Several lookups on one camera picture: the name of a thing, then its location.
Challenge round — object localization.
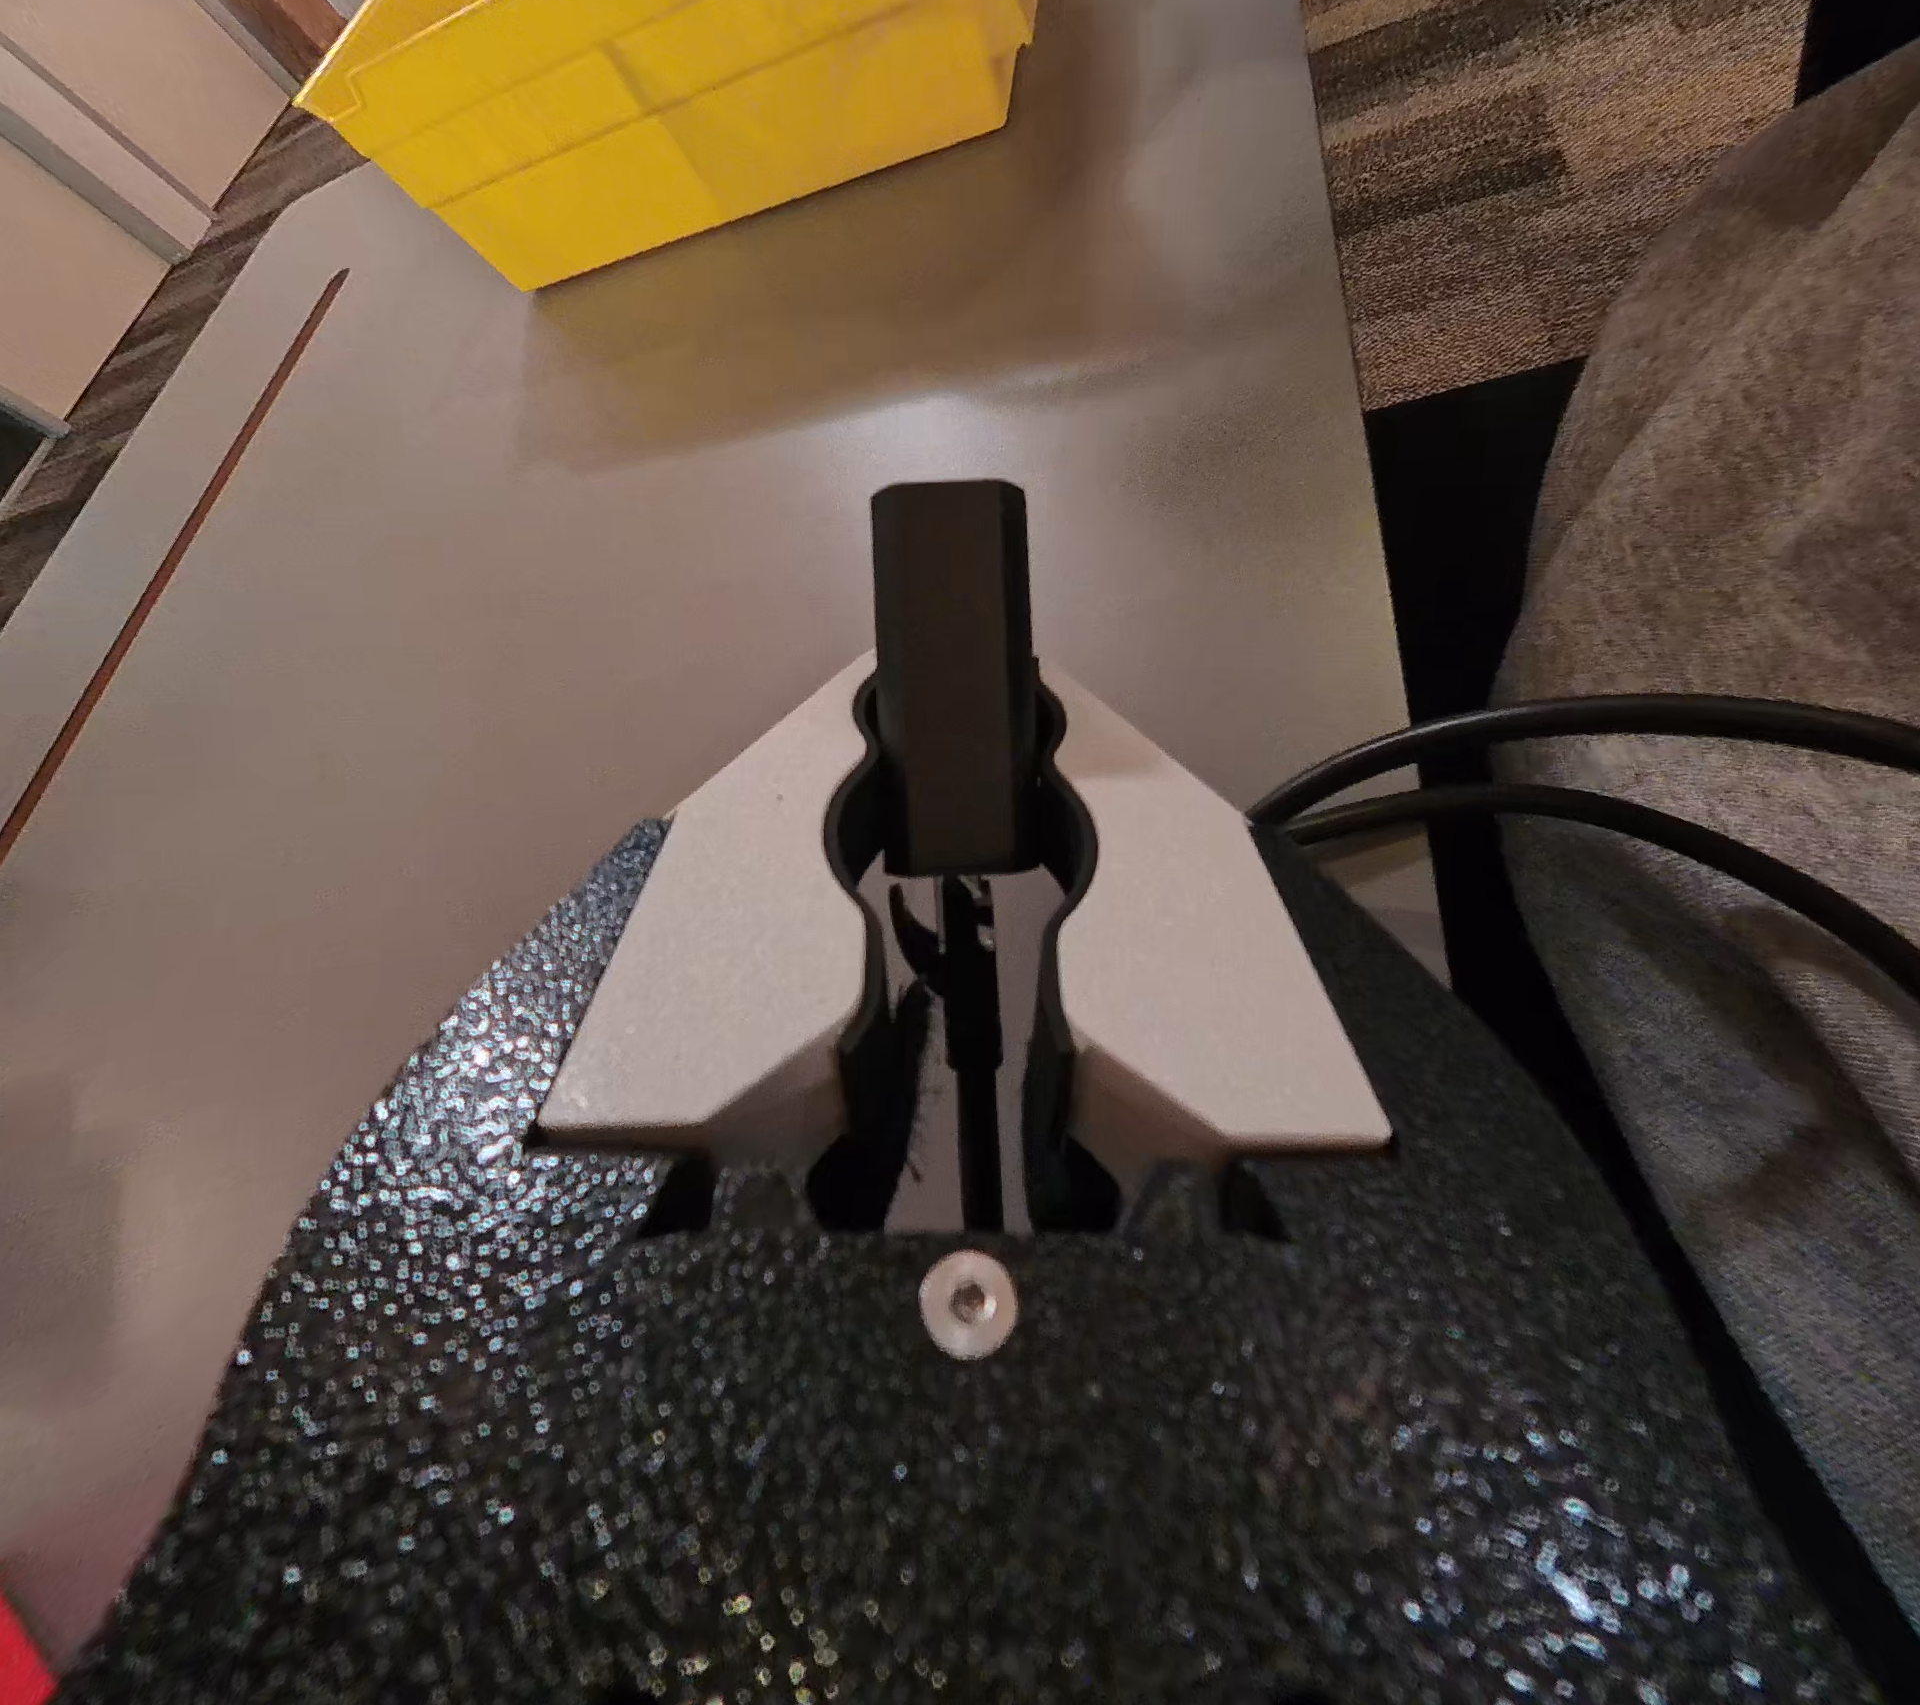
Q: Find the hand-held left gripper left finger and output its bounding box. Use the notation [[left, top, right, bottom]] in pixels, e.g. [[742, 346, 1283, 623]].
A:
[[537, 652, 920, 1206]]

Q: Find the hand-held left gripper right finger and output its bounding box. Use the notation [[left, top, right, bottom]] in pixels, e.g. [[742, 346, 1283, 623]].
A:
[[1033, 658, 1394, 1206]]

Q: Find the black adapter cable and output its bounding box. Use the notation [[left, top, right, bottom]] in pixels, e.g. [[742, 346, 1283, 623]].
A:
[[892, 692, 1920, 1235]]

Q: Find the black ethernet adapter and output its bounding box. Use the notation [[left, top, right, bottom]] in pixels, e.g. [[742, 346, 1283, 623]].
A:
[[871, 478, 1048, 874]]

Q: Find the yellow plastic bin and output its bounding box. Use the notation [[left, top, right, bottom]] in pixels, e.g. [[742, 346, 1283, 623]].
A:
[[292, 0, 1071, 295]]

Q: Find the red plastic bin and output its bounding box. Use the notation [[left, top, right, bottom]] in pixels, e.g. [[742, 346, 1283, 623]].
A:
[[0, 1585, 62, 1705]]

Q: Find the person's grey sweater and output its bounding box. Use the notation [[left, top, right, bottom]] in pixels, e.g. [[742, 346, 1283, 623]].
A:
[[1493, 41, 1920, 1633]]

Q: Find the white door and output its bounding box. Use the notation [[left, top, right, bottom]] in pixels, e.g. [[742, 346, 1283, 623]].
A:
[[0, 0, 294, 223], [0, 136, 182, 432]]

